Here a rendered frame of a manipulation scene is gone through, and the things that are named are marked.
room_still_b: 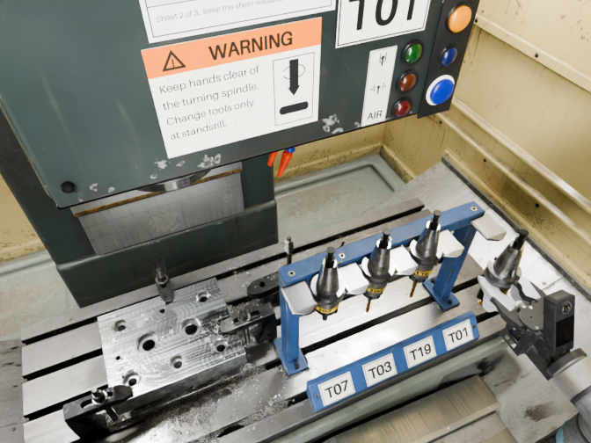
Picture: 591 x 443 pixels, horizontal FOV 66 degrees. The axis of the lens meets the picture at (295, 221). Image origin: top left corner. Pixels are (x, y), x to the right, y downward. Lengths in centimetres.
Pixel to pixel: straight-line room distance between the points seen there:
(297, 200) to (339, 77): 149
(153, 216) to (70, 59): 101
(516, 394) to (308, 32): 119
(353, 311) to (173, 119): 89
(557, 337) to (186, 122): 72
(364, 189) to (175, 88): 165
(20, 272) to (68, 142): 155
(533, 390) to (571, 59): 85
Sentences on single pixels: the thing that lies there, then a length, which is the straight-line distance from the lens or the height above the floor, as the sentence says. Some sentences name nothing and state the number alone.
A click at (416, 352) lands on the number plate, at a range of 114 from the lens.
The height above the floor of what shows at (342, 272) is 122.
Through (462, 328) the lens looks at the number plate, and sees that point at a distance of 120.
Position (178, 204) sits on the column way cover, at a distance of 135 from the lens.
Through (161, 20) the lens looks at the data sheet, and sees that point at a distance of 39.
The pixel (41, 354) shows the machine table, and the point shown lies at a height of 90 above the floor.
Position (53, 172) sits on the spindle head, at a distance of 44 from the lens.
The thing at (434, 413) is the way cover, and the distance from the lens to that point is 131.
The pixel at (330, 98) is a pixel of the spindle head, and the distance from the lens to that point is 48.
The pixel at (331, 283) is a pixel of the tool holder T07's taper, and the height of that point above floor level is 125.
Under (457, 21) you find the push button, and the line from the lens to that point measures 52.
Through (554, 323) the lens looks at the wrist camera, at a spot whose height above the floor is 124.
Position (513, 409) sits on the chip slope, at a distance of 142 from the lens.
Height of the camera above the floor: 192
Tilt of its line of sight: 46 degrees down
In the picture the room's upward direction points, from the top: straight up
